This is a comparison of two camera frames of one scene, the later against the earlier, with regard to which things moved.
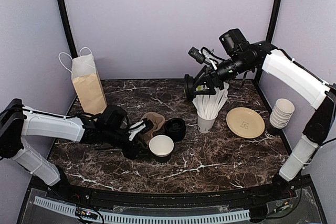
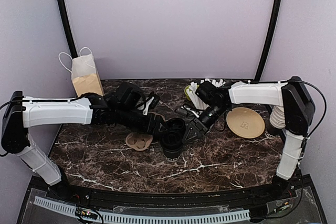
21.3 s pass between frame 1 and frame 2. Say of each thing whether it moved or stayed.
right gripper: moved
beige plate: stayed
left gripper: moved
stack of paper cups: stayed
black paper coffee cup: moved
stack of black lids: stayed
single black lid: moved
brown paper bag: stayed
